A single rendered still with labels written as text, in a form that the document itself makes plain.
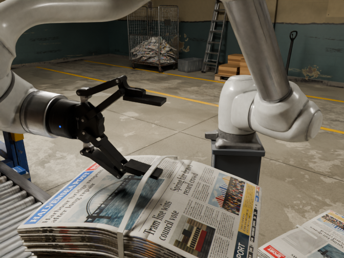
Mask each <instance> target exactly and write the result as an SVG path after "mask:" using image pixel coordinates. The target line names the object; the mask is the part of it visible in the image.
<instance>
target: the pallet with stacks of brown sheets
mask: <svg viewBox="0 0 344 258"><path fill-rule="evenodd" d="M235 75H251V74H250V72H249V69H248V67H247V64H246V62H245V59H244V56H243V54H231V55H228V63H226V64H222V65H219V72H218V74H215V79H214V80H217V81H223V82H226V80H222V78H225V77H231V76H235Z"/></svg>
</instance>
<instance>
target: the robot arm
mask: <svg viewBox="0 0 344 258"><path fill-rule="evenodd" d="M149 1H151V0H6V1H4V2H1V3H0V130H1V131H6V132H10V133H17V134H26V133H30V134H33V135H40V136H44V137H48V138H58V137H64V138H69V139H78V140H80V141H82V142H83V149H82V150H81V151H80V154H81V155H83V156H85V157H88V158H90V159H92V160H93V161H94V162H96V163H97V164H98V165H100V166H101V167H102V168H104V169H105V170H106V171H108V172H109V173H110V174H112V175H113V176H114V177H116V178H117V179H121V178H122V177H123V176H124V174H125V173H130V174H132V175H136V176H141V175H143V176H144V175H145V174H146V172H147V171H148V170H149V168H150V167H151V166H152V165H149V164H146V163H143V162H140V161H137V160H134V159H130V160H129V161H127V160H126V158H125V157H124V156H123V155H122V154H121V153H120V152H119V151H118V150H117V149H116V148H115V147H114V146H113V145H112V144H111V143H110V142H109V141H108V137H107V136H106V135H105V134H104V132H105V127H104V116H103V114H102V113H101V112H102V111H104V110H105V109H106V108H108V107H109V106H110V105H111V104H113V103H114V102H116V101H117V100H118V99H120V98H121V97H123V100H126V101H131V102H137V103H143V104H149V105H154V106H162V105H163V104H164V103H166V97H160V96H154V95H148V94H146V90H145V89H141V88H135V87H131V86H129V85H128V84H127V76H125V75H122V76H119V77H117V78H114V79H112V80H109V81H107V82H104V83H102V84H99V85H97V86H94V87H83V88H80V89H78V90H77V91H76V94H77V95H78V96H80V100H81V102H80V101H75V100H69V99H68V98H67V97H66V96H64V95H61V94H55V93H50V92H46V91H40V90H37V89H36V88H34V86H33V85H32V84H30V83H28V82H27V81H25V80H23V79H22V78H21V77H19V76H18V75H16V74H15V73H14V72H13V71H12V70H11V69H10V68H11V64H12V62H13V60H14V58H15V57H16V52H15V46H16V42H17V40H18V39H19V37H20V36H21V35H22V34H23V33H24V32H25V31H26V30H28V29H29V28H31V27H33V26H36V25H40V24H48V23H87V22H108V21H112V20H116V19H120V18H122V17H125V16H127V15H129V14H131V13H132V12H134V11H136V10H137V9H139V8H140V7H142V6H143V5H144V4H146V3H147V2H149ZM220 1H221V2H222V3H223V6H224V8H225V11H226V13H227V16H228V18H229V21H230V24H231V26H232V29H233V31H234V34H235V36H236V39H237V41H238V43H239V46H240V48H241V51H242V54H243V56H244V59H245V62H246V64H247V67H248V69H249V72H250V74H251V75H235V76H231V77H229V79H228V80H227V81H226V82H225V84H224V86H223V88H222V91H221V94H220V100H219V111H218V122H219V126H218V130H214V131H211V132H205V139H210V140H215V141H216V143H215V148H217V149H225V148H228V149H252V150H256V151H260V150H261V149H262V146H261V145H260V144H259V143H258V140H257V138H256V132H258V133H260V134H263V135H265V136H268V137H271V138H274V139H277V140H282V141H286V142H294V143H298V142H306V141H308V140H311V139H313V138H314V137H315V136H316V135H317V134H318V132H319V130H320V127H321V124H322V121H323V115H322V113H321V110H320V109H319V107H318V106H317V105H316V104H315V103H314V102H313V101H310V100H308V98H307V96H306V95H305V94H304V93H303V92H302V91H301V90H300V88H299V86H298V85H297V84H295V83H293V82H291V81H289V80H288V76H287V73H286V69H285V66H284V62H283V59H282V56H281V52H280V49H279V46H278V42H277V39H276V35H275V31H274V28H273V25H272V21H271V18H270V14H269V11H268V7H267V4H266V0H220ZM117 85H118V88H119V89H118V90H117V91H116V92H115V93H113V94H112V95H111V96H110V97H108V98H107V99H106V100H104V101H103V102H102V103H100V104H99V105H97V106H96V107H94V106H93V105H92V104H91V103H90V102H89V101H88V99H90V98H91V97H92V95H94V94H96V93H99V92H101V91H104V90H107V89H109V88H112V87H114V86H117ZM97 138H100V139H101V140H100V141H98V140H97ZM90 143H92V145H91V144H90ZM97 148H99V149H97Z"/></svg>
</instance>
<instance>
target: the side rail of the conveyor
mask: <svg viewBox="0 0 344 258"><path fill-rule="evenodd" d="M0 173H1V174H2V176H6V177H7V179H8V181H10V180H11V181H12V182H13V183H14V185H15V186H16V185H18V186H19V187H20V189H21V191H23V190H24V191H26V192H27V194H28V196H29V197H30V196H32V197H33V198H34V199H35V201H36V203H37V202H40V203H41V204H44V203H45V202H46V201H47V200H48V199H50V198H51V197H52V196H51V195H49V194H48V193H46V192H45V191H44V190H42V189H41V188H39V187H38V186H36V185H35V184H33V183H32V182H31V181H29V180H28V179H26V178H25V177H23V176H22V175H20V174H19V173H18V172H16V171H15V170H13V169H12V168H10V167H9V166H7V165H6V164H5V163H3V162H2V161H0Z"/></svg>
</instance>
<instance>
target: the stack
mask: <svg viewBox="0 0 344 258"><path fill-rule="evenodd" d="M257 255H258V257H257V258H344V216H342V215H340V214H338V213H336V212H334V211H332V210H328V211H326V212H324V213H322V214H320V215H318V216H316V217H314V218H313V219H311V220H309V221H307V222H305V223H304V224H302V226H299V225H296V228H295V229H293V230H290V231H288V232H286V233H284V234H282V235H280V236H278V237H277V238H275V239H273V240H272V241H270V242H268V243H266V244H265V245H263V246H261V247H260V248H258V250H257Z"/></svg>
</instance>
